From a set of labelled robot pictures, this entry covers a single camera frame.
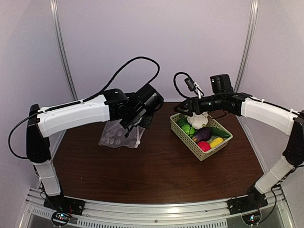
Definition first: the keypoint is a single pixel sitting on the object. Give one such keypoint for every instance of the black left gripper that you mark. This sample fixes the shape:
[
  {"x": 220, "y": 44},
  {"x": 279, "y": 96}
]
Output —
[{"x": 147, "y": 123}]

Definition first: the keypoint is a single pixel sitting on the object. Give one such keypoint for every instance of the dark green toy cucumber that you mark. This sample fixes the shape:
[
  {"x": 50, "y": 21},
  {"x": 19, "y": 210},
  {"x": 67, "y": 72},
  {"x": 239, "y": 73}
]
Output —
[{"x": 219, "y": 133}]

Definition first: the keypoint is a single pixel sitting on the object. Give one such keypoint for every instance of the clear zip top bag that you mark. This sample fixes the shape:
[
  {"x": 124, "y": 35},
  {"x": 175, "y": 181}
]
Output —
[{"x": 113, "y": 136}]

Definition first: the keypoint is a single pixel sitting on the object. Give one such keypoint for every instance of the aluminium left corner post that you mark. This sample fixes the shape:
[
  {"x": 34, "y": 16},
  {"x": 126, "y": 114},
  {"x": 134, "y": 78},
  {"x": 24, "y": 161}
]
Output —
[{"x": 61, "y": 48}]

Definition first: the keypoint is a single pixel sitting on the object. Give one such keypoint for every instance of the aluminium front rail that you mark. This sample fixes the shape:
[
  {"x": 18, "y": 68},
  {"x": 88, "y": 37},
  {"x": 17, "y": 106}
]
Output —
[{"x": 207, "y": 214}]

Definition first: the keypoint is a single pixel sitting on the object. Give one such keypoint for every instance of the right circuit board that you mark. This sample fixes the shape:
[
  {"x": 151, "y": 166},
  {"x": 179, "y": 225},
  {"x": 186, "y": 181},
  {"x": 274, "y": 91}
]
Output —
[{"x": 251, "y": 218}]

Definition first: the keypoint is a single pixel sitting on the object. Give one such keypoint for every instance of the green toy cabbage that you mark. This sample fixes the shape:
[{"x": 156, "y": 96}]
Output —
[{"x": 188, "y": 129}]

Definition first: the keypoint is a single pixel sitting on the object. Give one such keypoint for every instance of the left circuit board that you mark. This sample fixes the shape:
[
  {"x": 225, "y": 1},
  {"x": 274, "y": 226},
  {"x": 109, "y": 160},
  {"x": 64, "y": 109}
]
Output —
[{"x": 60, "y": 218}]

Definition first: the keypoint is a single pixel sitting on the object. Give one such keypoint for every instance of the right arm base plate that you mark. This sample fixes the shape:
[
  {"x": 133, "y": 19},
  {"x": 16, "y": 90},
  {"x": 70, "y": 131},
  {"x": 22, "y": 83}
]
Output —
[{"x": 245, "y": 204}]

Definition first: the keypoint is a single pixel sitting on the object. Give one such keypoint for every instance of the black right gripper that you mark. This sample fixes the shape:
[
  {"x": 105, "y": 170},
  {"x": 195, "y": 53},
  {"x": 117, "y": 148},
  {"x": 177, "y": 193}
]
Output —
[{"x": 190, "y": 101}]

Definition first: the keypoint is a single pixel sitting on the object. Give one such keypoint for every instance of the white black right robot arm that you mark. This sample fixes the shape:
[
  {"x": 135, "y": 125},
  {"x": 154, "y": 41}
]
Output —
[{"x": 278, "y": 133}]

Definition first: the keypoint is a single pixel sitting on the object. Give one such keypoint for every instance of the aluminium corner post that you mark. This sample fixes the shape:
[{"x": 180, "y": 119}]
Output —
[
  {"x": 61, "y": 48},
  {"x": 252, "y": 21}
]

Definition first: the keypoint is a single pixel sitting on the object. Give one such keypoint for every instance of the red toy tomato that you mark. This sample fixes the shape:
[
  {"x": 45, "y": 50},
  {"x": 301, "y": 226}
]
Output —
[{"x": 204, "y": 146}]

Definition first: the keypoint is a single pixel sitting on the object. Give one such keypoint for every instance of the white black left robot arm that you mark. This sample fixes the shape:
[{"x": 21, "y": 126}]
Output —
[{"x": 105, "y": 106}]

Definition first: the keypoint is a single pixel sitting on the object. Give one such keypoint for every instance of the purple toy eggplant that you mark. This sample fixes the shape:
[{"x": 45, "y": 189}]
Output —
[{"x": 203, "y": 134}]

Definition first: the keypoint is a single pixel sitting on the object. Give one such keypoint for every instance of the green toy pepper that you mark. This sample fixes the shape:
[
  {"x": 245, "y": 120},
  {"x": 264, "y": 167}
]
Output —
[{"x": 181, "y": 122}]

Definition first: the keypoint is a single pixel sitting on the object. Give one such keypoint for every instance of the aluminium right corner post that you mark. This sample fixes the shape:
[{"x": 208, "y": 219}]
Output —
[{"x": 252, "y": 21}]

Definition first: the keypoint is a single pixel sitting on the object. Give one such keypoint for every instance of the white toy cauliflower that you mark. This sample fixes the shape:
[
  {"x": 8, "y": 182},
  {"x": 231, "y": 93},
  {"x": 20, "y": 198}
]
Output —
[{"x": 198, "y": 121}]

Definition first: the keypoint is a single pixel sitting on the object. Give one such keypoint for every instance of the yellow toy pepper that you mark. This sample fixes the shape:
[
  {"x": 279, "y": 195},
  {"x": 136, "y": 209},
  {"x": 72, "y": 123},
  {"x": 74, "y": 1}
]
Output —
[{"x": 215, "y": 142}]

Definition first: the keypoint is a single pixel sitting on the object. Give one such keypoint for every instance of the pale green perforated basket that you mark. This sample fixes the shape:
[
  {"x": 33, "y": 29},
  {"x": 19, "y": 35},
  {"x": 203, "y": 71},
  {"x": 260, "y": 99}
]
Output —
[{"x": 191, "y": 145}]

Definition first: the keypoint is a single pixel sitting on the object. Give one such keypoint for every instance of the circuit board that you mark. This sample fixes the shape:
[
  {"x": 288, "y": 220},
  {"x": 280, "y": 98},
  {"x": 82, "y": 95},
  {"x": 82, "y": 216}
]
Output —
[
  {"x": 251, "y": 218},
  {"x": 60, "y": 218}
]

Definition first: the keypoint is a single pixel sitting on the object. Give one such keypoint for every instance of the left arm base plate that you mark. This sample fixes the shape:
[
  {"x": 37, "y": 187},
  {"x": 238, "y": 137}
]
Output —
[{"x": 65, "y": 204}]

